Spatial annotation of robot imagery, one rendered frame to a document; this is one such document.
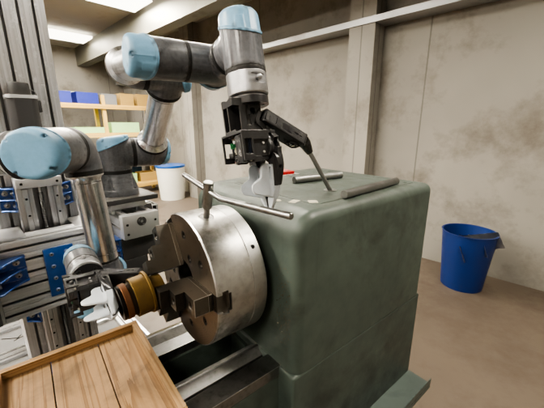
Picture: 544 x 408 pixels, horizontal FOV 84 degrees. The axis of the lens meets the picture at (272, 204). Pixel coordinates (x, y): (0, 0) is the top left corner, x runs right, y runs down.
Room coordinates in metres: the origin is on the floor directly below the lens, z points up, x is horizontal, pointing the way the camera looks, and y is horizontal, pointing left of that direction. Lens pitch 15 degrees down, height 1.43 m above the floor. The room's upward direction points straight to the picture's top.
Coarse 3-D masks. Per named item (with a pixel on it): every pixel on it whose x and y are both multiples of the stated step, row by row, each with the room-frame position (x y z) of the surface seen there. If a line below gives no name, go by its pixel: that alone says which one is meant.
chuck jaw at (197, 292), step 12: (192, 276) 0.62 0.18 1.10; (156, 288) 0.57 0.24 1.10; (168, 288) 0.57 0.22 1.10; (180, 288) 0.57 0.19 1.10; (192, 288) 0.57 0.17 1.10; (204, 288) 0.57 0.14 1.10; (168, 300) 0.56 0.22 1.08; (180, 300) 0.55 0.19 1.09; (192, 300) 0.52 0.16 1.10; (204, 300) 0.53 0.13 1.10; (216, 300) 0.53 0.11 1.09; (228, 300) 0.55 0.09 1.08; (192, 312) 0.53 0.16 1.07; (204, 312) 0.53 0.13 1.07
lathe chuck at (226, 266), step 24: (192, 216) 0.64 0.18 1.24; (216, 216) 0.66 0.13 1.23; (192, 240) 0.61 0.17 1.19; (216, 240) 0.59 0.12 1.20; (240, 240) 0.61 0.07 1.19; (192, 264) 0.61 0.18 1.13; (216, 264) 0.55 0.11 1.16; (240, 264) 0.58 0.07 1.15; (216, 288) 0.53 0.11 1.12; (240, 288) 0.56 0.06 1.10; (216, 312) 0.54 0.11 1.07; (240, 312) 0.56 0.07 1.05; (192, 336) 0.64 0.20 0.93; (216, 336) 0.54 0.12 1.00
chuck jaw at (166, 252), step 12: (156, 228) 0.67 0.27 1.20; (168, 228) 0.68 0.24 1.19; (156, 240) 0.67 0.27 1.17; (168, 240) 0.66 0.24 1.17; (156, 252) 0.63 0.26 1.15; (168, 252) 0.65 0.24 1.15; (180, 252) 0.66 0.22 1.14; (144, 264) 0.62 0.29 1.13; (156, 264) 0.62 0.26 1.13; (168, 264) 0.63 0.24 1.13; (180, 264) 0.65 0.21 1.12
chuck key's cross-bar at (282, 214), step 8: (184, 176) 0.69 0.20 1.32; (200, 184) 0.65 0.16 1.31; (208, 192) 0.63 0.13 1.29; (224, 200) 0.59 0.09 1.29; (232, 200) 0.57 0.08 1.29; (248, 208) 0.54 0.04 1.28; (256, 208) 0.52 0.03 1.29; (264, 208) 0.51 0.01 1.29; (272, 208) 0.50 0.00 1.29; (280, 216) 0.48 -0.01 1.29; (288, 216) 0.47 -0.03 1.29
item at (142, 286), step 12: (144, 276) 0.58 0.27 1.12; (156, 276) 0.60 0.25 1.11; (120, 288) 0.55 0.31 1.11; (132, 288) 0.56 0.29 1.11; (144, 288) 0.56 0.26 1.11; (120, 300) 0.53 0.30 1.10; (132, 300) 0.54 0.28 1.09; (144, 300) 0.55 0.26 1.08; (156, 300) 0.56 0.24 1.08; (120, 312) 0.56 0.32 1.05; (132, 312) 0.54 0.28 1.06; (144, 312) 0.55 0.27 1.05
